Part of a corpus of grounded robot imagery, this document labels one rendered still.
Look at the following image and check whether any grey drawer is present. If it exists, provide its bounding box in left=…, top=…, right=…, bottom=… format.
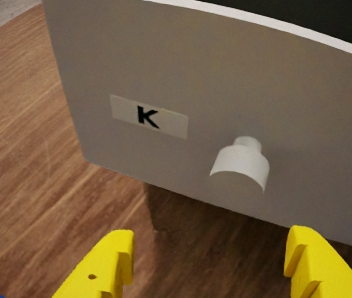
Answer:
left=42, top=0, right=352, bottom=246

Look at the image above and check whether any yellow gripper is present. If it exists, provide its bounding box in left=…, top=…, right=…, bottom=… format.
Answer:
left=52, top=226, right=352, bottom=298

